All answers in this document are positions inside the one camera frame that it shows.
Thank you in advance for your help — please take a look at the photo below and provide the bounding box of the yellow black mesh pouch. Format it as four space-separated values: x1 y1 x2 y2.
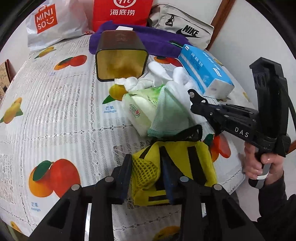
130 125 217 206

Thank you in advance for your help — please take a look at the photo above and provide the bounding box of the white sponge block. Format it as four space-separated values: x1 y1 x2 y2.
116 26 133 31

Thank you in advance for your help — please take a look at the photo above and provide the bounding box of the dark right sleeve forearm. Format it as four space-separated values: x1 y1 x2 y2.
254 177 296 240

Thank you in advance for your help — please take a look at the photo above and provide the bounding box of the green soft tissue pack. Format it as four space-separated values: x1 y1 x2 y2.
121 85 164 137

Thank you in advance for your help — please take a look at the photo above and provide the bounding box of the person's right hand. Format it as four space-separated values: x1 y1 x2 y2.
243 142 284 185

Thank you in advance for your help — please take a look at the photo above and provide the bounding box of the blue tissue box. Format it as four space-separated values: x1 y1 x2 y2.
178 44 234 99

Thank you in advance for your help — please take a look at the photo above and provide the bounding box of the fruit print lace tablecloth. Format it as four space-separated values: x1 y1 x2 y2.
0 34 253 241

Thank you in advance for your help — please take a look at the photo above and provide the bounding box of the white glove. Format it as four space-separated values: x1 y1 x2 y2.
166 67 206 124

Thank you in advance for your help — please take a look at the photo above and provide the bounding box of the green sachet packet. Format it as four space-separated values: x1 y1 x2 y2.
169 41 183 48

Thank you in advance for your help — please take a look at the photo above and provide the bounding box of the dark green tea tin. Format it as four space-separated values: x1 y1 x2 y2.
95 30 149 82

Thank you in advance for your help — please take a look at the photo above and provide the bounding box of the purple towel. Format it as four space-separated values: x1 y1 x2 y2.
89 21 190 58

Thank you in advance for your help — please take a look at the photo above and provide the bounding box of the beige Nike waist bag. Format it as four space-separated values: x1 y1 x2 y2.
149 4 214 50

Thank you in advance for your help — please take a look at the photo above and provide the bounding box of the red Haidilao paper bag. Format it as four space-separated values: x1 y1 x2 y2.
92 0 153 32

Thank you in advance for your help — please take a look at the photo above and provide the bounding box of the white Miniso plastic bag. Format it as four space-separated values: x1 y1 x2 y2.
26 0 92 53

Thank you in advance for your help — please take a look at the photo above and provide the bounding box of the brown wooden door frame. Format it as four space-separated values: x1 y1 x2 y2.
206 0 235 51

